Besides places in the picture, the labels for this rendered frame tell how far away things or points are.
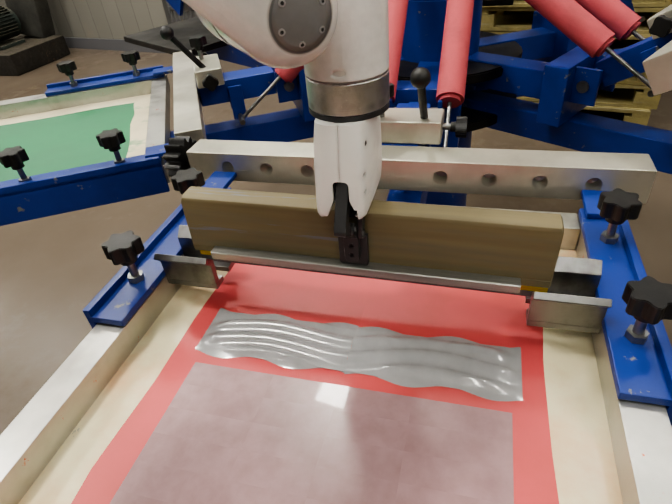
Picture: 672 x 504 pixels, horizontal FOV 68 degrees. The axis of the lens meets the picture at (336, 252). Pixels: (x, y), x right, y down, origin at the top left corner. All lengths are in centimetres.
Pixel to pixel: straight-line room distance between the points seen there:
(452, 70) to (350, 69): 54
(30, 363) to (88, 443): 170
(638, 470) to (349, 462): 23
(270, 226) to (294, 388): 18
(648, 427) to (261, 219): 41
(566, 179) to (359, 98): 39
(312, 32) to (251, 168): 49
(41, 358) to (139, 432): 172
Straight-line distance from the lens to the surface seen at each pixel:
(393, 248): 53
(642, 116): 351
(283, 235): 56
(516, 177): 74
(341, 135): 44
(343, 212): 47
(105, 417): 59
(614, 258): 65
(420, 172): 74
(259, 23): 34
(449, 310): 61
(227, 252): 59
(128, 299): 64
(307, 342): 57
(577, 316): 57
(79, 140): 128
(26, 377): 222
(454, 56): 97
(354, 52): 43
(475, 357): 56
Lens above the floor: 138
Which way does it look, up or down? 37 degrees down
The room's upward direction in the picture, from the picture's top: 6 degrees counter-clockwise
